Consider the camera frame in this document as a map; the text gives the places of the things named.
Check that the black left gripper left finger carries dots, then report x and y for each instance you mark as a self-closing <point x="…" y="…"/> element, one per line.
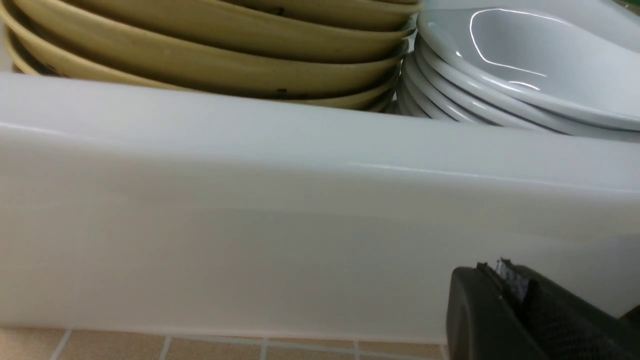
<point x="483" y="318"/>

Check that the stack of white dishes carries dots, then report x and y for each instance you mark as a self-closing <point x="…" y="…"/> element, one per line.
<point x="519" y="67"/>

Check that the large white plastic tub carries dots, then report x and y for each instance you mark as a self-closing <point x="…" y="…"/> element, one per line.
<point x="136" y="209"/>

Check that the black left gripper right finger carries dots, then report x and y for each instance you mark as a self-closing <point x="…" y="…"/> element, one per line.
<point x="565" y="326"/>

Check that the stack of yellow bowls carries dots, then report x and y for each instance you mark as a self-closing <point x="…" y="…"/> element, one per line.
<point x="340" y="54"/>

